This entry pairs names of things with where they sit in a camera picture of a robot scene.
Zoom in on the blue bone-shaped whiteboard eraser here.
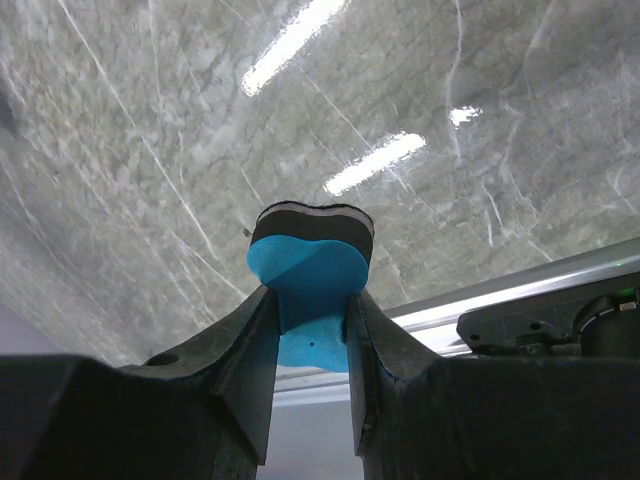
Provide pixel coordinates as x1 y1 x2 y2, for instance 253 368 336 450
246 201 375 373

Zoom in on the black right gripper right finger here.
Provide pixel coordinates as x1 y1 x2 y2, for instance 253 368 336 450
345 293 639 479

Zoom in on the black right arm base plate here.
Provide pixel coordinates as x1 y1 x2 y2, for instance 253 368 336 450
457 279 639 358

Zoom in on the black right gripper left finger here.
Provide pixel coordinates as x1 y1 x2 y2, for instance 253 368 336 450
1 287 278 479

